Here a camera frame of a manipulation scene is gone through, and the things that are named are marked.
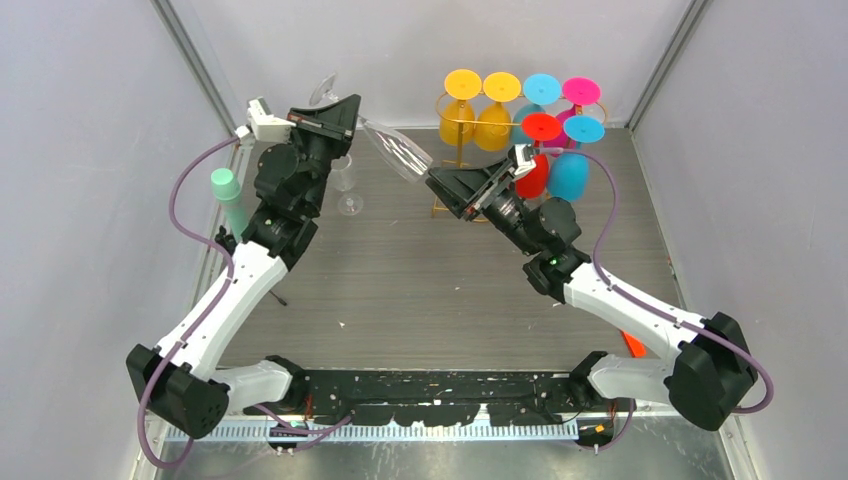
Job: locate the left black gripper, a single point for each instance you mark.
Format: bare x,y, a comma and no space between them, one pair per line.
334,124

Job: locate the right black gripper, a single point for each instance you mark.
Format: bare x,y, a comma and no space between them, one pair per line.
469,183

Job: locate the clear wine glass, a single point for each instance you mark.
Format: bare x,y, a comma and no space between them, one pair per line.
342,178
400,152

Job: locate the red wine glass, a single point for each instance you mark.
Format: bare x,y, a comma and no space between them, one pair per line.
536,159

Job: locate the blue wine glass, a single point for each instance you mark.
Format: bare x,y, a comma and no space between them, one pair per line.
539,91
569,174

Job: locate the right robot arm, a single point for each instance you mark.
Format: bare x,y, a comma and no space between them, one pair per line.
703,367

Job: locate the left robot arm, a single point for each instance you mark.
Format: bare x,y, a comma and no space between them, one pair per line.
179,379

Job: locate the right yellow wine glass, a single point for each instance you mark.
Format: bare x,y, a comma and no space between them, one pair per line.
500,89

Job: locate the yellow wine glass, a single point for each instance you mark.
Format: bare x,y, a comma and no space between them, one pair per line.
460,89
500,89

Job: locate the left yellow wine glass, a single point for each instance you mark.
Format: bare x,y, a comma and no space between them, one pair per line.
460,89

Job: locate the pink wine glass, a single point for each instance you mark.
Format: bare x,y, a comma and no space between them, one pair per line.
582,91

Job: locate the mint green cup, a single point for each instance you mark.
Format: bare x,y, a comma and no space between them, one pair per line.
226,189

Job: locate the black tripod stand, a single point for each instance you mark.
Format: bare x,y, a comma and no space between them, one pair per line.
227,240

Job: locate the orange block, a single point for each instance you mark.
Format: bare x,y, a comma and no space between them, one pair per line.
635,347

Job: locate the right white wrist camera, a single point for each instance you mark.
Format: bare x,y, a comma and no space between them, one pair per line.
522,158

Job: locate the gold wire glass rack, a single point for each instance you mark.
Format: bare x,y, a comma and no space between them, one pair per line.
598,111

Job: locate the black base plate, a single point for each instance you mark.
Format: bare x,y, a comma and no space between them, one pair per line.
437,398

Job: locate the left aluminium frame post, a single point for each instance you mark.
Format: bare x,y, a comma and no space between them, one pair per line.
185,28

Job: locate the aluminium frame post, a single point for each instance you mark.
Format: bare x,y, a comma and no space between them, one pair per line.
681,36
185,28

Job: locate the right aluminium frame post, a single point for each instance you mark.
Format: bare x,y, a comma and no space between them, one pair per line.
681,36

